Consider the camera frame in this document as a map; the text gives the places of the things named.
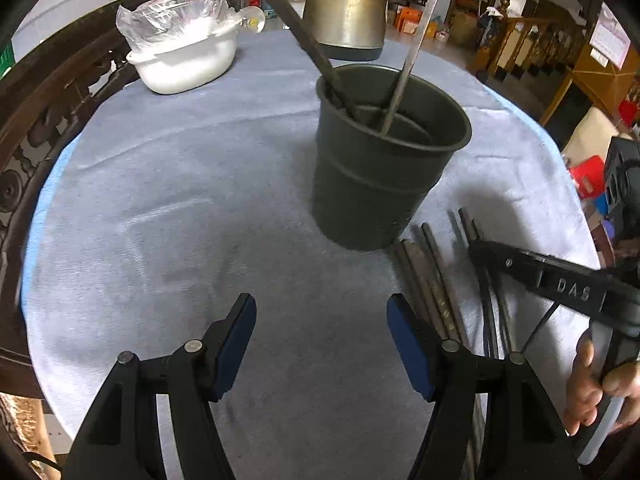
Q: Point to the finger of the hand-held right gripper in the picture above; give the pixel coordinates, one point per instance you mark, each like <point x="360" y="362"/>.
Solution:
<point x="540" y="275"/>

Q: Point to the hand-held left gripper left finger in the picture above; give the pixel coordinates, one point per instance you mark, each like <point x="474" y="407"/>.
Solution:
<point x="237" y="345"/>

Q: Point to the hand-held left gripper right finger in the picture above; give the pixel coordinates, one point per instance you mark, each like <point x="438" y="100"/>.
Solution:
<point x="407" y="350"/>

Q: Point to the set of dark chopsticks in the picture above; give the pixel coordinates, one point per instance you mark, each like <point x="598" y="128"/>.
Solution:
<point x="430" y="280"/>

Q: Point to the silver metal chopstick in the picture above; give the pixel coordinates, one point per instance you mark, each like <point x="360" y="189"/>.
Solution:
<point x="415" y="50"/>

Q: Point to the wide dark chopstick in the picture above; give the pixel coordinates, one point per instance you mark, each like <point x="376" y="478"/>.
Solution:
<point x="295" y="25"/>

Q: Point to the person's right hand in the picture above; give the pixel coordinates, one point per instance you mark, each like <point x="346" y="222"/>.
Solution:
<point x="580" y="390"/>

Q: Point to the red plastic stool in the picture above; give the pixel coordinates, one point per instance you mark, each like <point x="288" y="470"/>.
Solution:
<point x="590" y="175"/>

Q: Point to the grey towel table cloth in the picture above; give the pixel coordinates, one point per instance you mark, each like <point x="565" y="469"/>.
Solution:
<point x="175" y="210"/>

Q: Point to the wooden staircase railing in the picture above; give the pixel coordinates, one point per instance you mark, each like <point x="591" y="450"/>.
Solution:
<point x="515" y="35"/>

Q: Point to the blue table cover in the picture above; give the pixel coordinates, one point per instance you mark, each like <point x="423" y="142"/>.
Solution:
<point x="41" y="205"/>

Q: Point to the orange cardboard box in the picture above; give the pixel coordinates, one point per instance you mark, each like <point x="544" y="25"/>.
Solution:
<point x="407" y="22"/>

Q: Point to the white ceramic bowl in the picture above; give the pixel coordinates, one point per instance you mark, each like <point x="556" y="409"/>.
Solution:
<point x="185" y="67"/>

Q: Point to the carved dark wooden chair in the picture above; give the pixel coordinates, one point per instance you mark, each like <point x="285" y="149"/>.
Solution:
<point x="30" y="110"/>

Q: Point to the brass electric kettle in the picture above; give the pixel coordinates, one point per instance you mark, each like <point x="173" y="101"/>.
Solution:
<point x="345" y="10"/>

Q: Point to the clear plastic bag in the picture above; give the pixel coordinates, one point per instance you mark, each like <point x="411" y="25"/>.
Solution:
<point x="165" y="10"/>

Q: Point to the wall calendar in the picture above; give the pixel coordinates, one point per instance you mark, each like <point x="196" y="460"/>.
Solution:
<point x="607" y="35"/>

